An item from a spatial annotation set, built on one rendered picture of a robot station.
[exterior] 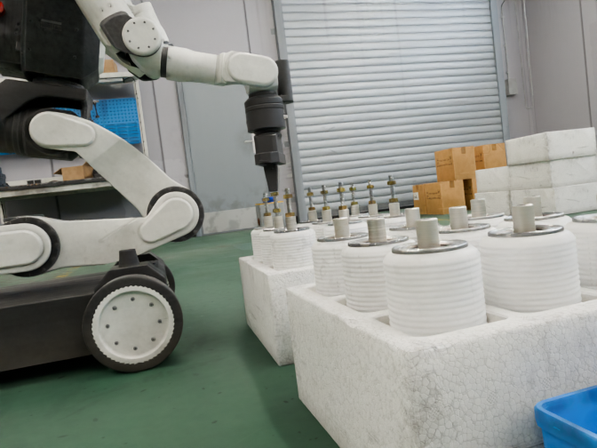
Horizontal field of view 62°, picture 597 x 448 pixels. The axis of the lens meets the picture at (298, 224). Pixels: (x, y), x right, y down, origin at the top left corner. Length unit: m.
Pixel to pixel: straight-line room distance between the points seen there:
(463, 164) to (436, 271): 4.47
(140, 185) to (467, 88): 6.53
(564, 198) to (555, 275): 3.11
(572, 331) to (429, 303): 0.14
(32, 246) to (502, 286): 1.04
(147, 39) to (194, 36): 5.38
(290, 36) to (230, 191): 2.07
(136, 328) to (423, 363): 0.77
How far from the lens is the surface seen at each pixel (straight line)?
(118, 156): 1.32
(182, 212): 1.27
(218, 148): 6.22
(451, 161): 4.91
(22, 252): 1.31
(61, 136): 1.31
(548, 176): 3.63
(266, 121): 1.13
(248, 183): 6.24
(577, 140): 3.77
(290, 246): 1.00
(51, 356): 1.20
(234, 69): 1.13
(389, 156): 6.81
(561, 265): 0.56
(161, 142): 6.20
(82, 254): 1.33
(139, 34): 1.14
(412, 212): 0.78
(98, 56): 1.37
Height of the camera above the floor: 0.32
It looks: 3 degrees down
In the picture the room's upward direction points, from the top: 7 degrees counter-clockwise
